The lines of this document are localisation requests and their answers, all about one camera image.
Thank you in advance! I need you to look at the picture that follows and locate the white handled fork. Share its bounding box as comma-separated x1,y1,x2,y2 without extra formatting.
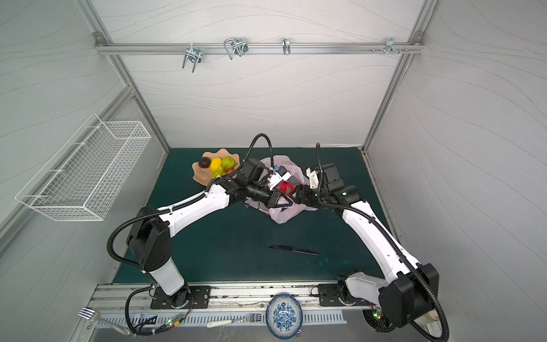
206,313,263,329

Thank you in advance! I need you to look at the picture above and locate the dark purple knife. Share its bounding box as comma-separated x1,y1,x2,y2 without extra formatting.
269,245,321,257

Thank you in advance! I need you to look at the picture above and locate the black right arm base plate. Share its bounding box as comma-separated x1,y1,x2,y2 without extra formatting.
311,284,371,309

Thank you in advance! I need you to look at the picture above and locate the aluminium cross rail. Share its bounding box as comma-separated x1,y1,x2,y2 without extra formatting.
93,32,424,56

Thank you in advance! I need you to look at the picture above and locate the metal u-bolt clamp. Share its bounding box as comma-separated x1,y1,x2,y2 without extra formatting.
182,45,202,73

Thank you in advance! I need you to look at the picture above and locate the white wire basket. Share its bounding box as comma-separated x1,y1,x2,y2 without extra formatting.
15,113,151,222

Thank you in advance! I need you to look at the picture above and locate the metal hook clamp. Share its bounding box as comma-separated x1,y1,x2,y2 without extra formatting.
224,37,249,60

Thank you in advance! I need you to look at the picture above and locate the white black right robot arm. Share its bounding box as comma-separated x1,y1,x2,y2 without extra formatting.
294,164,448,333

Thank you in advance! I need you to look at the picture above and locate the green pear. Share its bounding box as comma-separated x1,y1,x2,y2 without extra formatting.
212,157,236,179

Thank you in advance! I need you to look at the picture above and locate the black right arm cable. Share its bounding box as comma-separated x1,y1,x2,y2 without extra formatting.
315,142,450,342

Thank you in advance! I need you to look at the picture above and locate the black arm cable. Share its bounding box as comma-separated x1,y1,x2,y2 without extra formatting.
315,142,450,342
106,133,274,336

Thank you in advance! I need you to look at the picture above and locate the blue white patterned plate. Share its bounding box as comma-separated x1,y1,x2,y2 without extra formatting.
265,294,303,340

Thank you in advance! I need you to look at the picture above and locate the small metal hook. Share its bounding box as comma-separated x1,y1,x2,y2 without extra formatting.
281,38,291,56

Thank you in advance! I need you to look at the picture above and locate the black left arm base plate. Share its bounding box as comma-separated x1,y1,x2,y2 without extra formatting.
150,284,212,310

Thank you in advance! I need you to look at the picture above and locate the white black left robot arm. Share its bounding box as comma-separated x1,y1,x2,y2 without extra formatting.
127,158,290,307

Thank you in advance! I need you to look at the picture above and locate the dark purple plum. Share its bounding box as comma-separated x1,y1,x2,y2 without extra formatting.
198,157,212,169

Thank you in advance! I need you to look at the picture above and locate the metal bracket with screws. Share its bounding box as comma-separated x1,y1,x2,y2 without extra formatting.
370,38,407,55

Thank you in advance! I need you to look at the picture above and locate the pink plastic bag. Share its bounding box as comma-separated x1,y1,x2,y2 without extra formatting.
244,155,316,225

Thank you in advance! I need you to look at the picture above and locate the yellow lemon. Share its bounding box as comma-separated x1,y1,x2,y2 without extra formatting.
209,157,222,172

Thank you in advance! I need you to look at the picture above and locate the beige scalloped fruit bowl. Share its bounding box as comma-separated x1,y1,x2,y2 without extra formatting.
192,148,240,186

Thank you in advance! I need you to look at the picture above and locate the silver fork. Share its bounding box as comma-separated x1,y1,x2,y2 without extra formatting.
78,307,131,336

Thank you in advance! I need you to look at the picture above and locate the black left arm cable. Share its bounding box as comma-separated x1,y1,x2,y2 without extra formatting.
106,133,274,336

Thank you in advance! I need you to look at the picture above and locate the red dragon fruit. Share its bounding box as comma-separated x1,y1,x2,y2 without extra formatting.
276,181,295,197

